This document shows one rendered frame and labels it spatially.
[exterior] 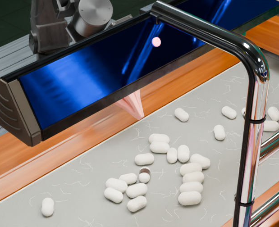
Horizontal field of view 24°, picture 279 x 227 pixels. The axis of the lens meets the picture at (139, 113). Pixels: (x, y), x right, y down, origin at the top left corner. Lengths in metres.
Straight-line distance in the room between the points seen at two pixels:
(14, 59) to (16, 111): 0.91
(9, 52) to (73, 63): 0.91
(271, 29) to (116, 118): 0.37
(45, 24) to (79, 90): 0.69
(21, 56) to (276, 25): 0.62
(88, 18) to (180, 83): 0.33
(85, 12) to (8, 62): 0.56
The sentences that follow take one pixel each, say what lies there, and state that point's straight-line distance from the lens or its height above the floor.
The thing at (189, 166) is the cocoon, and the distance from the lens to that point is 1.11.
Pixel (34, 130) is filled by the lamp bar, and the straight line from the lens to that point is 0.70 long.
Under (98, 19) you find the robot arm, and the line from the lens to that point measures 1.07.
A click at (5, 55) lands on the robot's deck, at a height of 0.67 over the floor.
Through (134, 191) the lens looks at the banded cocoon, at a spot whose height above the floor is 0.76.
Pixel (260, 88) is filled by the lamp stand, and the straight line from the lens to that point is 0.74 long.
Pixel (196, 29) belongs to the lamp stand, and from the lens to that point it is 0.77.
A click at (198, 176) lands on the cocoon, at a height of 0.76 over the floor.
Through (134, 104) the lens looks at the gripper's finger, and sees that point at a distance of 1.12.
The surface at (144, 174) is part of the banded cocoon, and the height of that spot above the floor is 0.76.
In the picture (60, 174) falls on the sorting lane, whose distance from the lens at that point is 1.13.
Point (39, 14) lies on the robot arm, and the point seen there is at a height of 0.85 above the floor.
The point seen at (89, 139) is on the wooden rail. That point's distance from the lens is 1.19.
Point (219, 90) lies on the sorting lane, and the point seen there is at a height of 0.74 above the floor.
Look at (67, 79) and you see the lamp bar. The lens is 0.72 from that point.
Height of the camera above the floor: 1.48
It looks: 35 degrees down
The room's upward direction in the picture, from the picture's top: straight up
